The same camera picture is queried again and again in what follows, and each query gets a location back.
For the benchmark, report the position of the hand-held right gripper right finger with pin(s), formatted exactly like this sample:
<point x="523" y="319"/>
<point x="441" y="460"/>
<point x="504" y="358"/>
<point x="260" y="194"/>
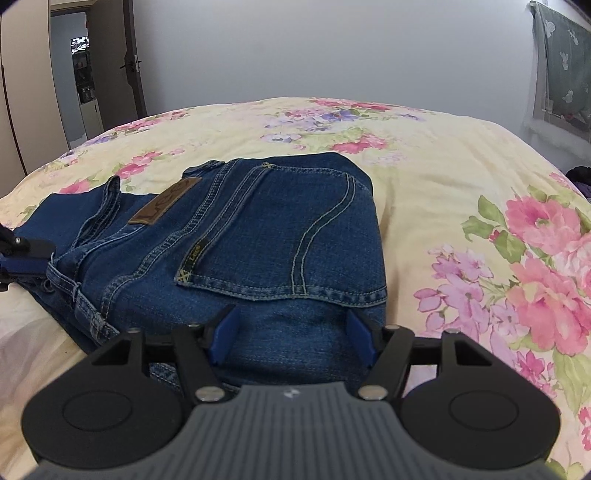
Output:
<point x="362" y="339"/>

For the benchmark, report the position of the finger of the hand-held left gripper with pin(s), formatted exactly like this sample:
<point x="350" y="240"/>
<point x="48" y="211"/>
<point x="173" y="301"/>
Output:
<point x="27" y="244"/>
<point x="21" y="268"/>

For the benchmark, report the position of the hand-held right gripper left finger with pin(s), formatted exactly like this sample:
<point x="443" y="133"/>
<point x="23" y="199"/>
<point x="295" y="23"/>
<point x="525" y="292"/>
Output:
<point x="224" y="337"/>

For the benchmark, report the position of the blue denim pants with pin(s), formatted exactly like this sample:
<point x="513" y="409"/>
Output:
<point x="277" y="240"/>

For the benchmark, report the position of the beige wardrobe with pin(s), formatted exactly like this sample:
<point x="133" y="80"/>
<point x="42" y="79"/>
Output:
<point x="25" y="92"/>

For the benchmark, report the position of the hallway shelf unit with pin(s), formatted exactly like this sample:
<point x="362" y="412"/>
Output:
<point x="85" y="87"/>

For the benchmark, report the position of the floral yellow bedspread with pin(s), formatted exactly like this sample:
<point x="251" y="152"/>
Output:
<point x="461" y="161"/>

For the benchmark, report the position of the dark brown door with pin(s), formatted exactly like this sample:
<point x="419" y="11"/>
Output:
<point x="131" y="55"/>

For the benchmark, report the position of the pile of clothes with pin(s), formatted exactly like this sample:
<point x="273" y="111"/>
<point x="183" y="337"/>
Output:
<point x="581" y="181"/>

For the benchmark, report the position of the grey printed curtain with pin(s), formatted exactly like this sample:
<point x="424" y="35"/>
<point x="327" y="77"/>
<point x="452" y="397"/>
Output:
<point x="565" y="60"/>

